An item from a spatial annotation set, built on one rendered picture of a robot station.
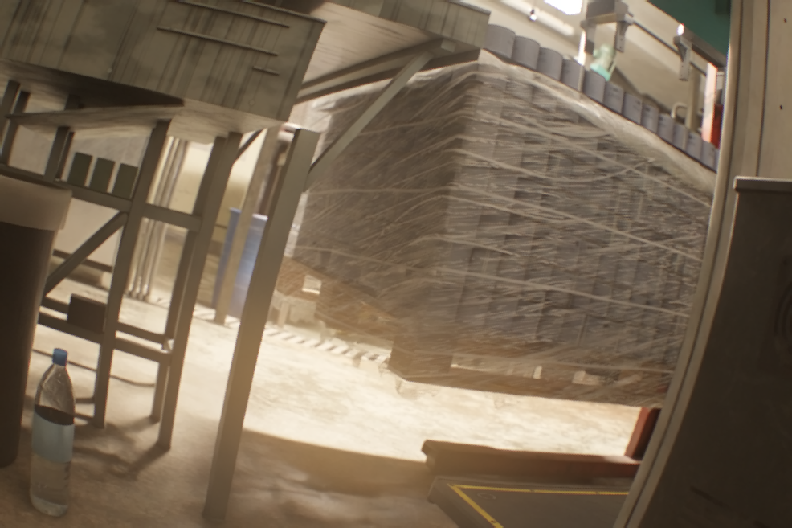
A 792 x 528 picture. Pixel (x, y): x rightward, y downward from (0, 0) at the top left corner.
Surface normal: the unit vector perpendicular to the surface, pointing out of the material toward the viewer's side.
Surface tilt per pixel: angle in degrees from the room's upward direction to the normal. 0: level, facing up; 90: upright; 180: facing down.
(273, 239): 90
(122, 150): 90
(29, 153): 90
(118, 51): 90
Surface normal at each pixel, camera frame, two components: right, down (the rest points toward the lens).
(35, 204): 0.88, 0.27
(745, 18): -0.92, -0.25
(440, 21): 0.09, 0.06
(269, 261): 0.36, 0.14
